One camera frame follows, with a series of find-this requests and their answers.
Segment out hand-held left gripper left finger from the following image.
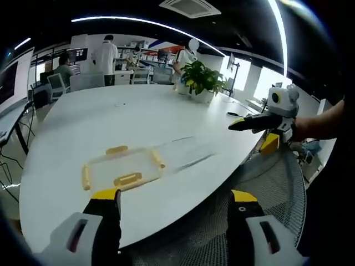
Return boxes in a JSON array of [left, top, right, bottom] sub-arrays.
[[35, 188, 123, 266]]

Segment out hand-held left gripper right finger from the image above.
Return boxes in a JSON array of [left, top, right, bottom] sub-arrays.
[[226, 189, 309, 266]]

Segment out clear lid with yellow buckles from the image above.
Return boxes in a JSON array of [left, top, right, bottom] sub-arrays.
[[81, 145, 167, 192]]

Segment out grey mesh office chair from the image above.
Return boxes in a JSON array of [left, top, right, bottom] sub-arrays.
[[118, 148, 307, 266]]

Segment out white plant pot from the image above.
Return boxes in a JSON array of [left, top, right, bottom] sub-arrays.
[[176, 81, 216, 104]]

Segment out straight ceiling light strip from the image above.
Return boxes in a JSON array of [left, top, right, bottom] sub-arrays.
[[266, 0, 288, 79]]

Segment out green potted plant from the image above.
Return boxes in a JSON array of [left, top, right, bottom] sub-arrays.
[[179, 60, 227, 96]]

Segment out clear plastic container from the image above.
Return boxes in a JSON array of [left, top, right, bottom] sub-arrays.
[[151, 135, 220, 175]]

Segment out background storage shelves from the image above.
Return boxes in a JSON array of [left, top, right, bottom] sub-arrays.
[[116, 40, 180, 70]]

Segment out grey desk with black legs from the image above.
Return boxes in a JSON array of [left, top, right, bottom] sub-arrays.
[[0, 100, 36, 156]]

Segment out ceiling air vent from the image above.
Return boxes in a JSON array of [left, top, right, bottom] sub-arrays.
[[159, 0, 222, 19]]

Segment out curved ceiling light strip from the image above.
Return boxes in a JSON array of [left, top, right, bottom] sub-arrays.
[[70, 16, 226, 58]]

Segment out white mesh chair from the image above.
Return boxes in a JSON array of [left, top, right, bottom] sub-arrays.
[[46, 73, 71, 98]]

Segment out grey chair back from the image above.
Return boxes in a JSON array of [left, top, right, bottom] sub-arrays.
[[69, 72, 106, 93]]

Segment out short ceiling light strip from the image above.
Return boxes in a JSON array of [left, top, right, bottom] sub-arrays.
[[13, 37, 32, 50]]

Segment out large wall screen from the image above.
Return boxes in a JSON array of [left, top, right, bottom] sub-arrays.
[[0, 46, 35, 112]]

